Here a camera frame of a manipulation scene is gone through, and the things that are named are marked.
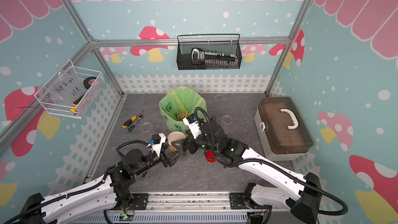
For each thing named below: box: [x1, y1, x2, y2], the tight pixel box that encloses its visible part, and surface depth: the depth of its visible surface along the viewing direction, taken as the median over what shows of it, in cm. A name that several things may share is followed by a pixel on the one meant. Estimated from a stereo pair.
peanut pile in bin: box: [177, 110, 191, 122], surface depth 96 cm
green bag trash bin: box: [158, 85, 208, 136], surface depth 89 cm
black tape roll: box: [82, 76, 97, 90], surface depth 82 cm
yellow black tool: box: [69, 94, 85, 113], surface depth 65 cm
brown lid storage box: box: [253, 96, 314, 162], surface depth 84 cm
